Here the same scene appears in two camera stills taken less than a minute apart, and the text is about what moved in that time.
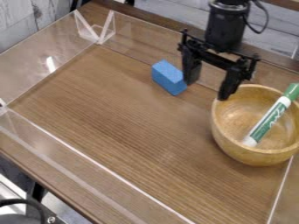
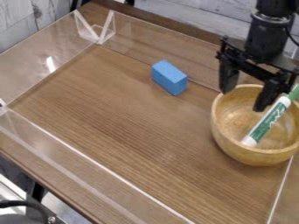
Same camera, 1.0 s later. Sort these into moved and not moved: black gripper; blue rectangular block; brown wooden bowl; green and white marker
Moved: black gripper
Not moved: brown wooden bowl; green and white marker; blue rectangular block
